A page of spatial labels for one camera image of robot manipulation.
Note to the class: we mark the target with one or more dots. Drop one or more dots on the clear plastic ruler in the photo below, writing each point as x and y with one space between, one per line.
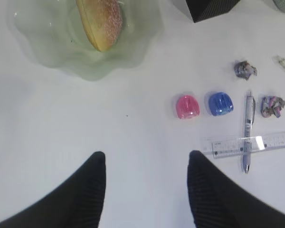
230 147

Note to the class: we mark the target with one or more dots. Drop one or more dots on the small paper ball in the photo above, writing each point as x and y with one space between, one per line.
244 70

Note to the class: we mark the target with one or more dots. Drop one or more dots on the black mesh pen holder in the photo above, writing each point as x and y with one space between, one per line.
205 9

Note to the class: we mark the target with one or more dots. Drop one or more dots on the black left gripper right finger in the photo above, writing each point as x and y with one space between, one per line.
218 202

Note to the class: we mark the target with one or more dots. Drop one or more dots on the large paper ball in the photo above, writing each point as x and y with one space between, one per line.
272 105

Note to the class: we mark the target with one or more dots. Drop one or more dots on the blue pencil sharpener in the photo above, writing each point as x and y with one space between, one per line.
220 104

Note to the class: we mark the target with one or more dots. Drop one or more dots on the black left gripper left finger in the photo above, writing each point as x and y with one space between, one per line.
76 203

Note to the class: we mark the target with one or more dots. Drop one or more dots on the pink pencil sharpener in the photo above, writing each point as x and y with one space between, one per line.
187 107

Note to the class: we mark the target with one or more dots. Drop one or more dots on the sugared bread loaf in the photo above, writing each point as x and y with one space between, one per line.
102 21

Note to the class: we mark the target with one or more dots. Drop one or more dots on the green wavy glass plate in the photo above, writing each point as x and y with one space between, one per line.
50 33

